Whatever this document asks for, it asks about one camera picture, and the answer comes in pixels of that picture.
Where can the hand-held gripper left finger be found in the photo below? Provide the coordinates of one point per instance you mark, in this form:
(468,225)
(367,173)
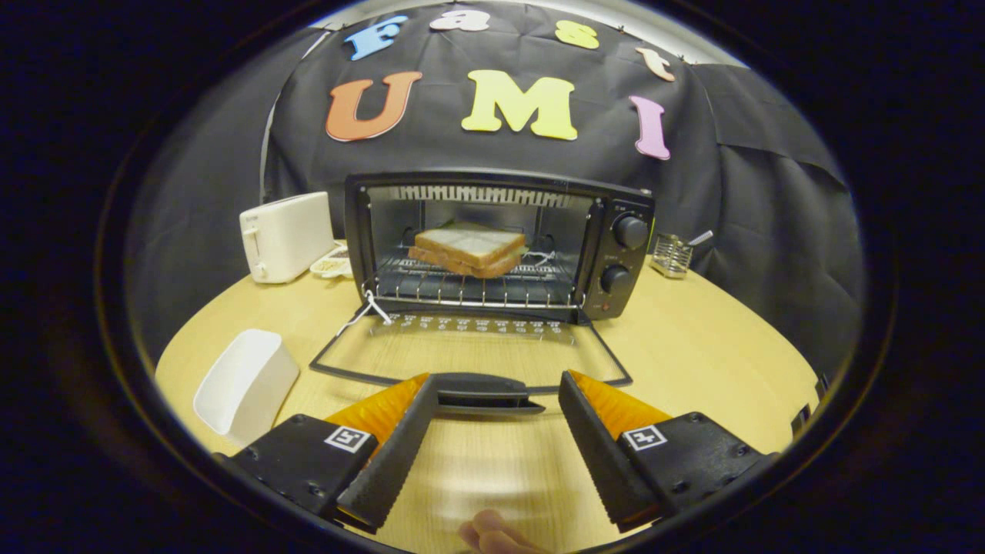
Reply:
(392,462)

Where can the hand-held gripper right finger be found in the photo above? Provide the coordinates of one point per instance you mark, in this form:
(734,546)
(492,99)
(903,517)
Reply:
(600,454)

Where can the black toaster oven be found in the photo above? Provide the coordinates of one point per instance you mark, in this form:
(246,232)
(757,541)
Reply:
(616,254)

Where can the toast sandwich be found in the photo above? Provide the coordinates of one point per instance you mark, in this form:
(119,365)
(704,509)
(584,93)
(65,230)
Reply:
(469,242)

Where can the white toaster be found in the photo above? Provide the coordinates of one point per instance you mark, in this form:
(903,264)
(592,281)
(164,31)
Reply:
(292,231)

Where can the white rectangular plate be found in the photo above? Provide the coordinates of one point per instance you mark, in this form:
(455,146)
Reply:
(246,385)

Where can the small snack tray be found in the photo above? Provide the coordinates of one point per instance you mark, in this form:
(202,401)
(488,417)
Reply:
(331,265)

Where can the metal utensil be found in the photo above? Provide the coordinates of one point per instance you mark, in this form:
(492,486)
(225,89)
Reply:
(700,238)

